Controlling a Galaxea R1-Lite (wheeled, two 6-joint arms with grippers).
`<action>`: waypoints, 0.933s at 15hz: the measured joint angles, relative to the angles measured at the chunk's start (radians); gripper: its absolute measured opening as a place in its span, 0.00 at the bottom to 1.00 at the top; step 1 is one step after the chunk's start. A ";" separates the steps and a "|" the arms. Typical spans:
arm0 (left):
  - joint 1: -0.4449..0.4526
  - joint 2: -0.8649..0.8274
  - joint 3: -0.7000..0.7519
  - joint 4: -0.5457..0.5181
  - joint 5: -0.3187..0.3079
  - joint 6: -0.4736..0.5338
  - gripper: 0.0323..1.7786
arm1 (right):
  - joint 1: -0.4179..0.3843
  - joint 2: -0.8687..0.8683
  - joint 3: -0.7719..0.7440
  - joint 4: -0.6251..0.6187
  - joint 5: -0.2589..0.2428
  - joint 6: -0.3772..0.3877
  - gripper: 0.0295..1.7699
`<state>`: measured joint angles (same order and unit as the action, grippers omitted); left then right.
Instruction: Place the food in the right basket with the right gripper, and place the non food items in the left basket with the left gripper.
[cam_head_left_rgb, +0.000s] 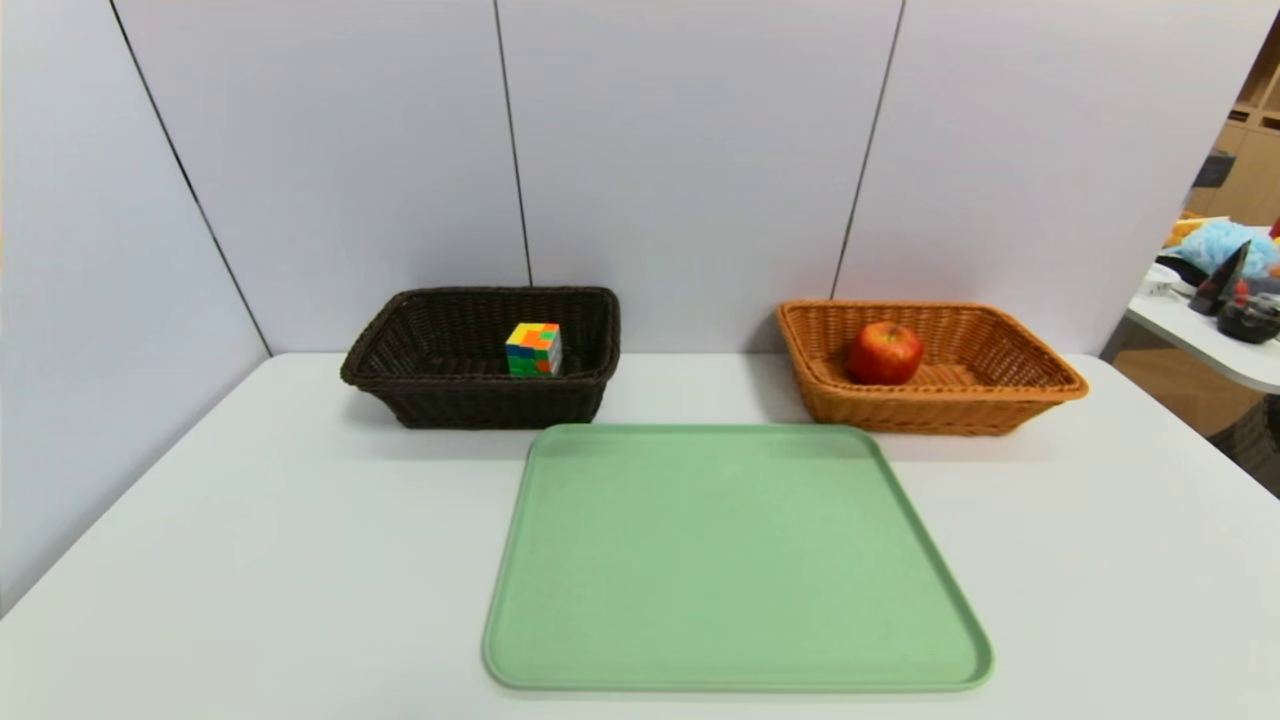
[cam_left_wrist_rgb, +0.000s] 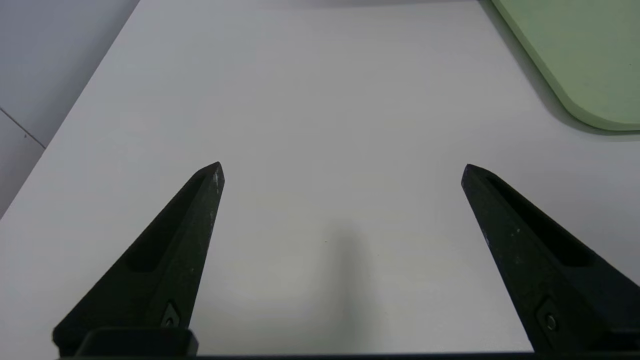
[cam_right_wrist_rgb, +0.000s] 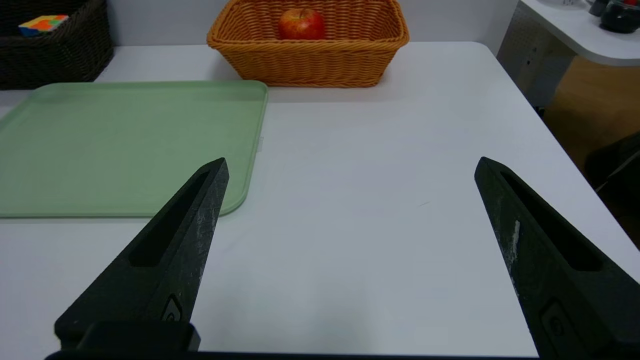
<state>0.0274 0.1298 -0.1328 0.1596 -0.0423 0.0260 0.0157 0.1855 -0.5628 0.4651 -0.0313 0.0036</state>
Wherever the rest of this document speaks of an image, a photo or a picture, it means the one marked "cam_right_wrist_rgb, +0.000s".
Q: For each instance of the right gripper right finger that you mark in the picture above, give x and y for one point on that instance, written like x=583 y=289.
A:
x=560 y=280

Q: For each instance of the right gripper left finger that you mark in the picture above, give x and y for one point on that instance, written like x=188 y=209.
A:
x=165 y=270

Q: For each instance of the colourful puzzle cube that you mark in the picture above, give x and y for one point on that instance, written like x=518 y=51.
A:
x=42 y=25

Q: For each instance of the red apple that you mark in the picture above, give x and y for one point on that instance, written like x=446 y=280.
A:
x=301 y=25

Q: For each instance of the dark brown wicker basket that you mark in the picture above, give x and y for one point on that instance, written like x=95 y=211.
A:
x=60 y=60

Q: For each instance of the orange wicker basket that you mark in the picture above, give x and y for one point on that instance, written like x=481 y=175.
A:
x=310 y=65

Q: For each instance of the light green plastic tray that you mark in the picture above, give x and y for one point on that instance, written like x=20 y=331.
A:
x=125 y=150

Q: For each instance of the white side table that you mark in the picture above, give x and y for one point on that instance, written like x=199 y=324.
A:
x=575 y=35

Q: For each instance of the black round container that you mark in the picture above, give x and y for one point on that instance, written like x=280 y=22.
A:
x=620 y=17

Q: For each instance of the black cone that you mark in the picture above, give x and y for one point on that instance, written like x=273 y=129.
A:
x=597 y=6

